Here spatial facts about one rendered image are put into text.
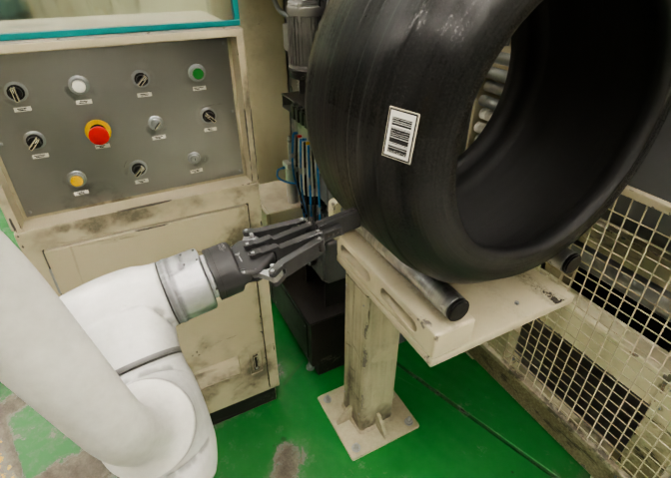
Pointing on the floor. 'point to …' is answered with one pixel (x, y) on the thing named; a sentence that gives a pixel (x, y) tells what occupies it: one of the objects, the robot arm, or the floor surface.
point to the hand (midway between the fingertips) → (337, 224)
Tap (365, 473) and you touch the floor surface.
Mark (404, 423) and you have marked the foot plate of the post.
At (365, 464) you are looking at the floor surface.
